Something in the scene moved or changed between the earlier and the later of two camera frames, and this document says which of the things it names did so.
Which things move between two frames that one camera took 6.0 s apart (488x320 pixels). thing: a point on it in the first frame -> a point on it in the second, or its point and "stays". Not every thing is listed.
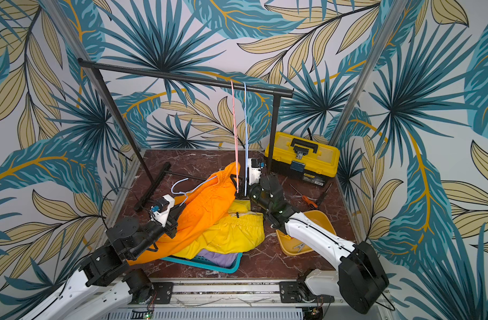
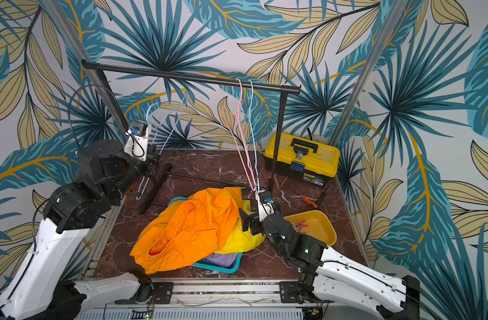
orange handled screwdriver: (306, 199) stays
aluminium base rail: (181, 294) stays
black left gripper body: (170, 227) -> (150, 167)
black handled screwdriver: (323, 197) stays
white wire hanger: (245, 161) -> (252, 137)
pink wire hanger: (234, 136) -> (245, 143)
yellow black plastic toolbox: (303, 159) stays
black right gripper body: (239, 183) -> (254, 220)
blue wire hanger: (193, 191) -> (166, 140)
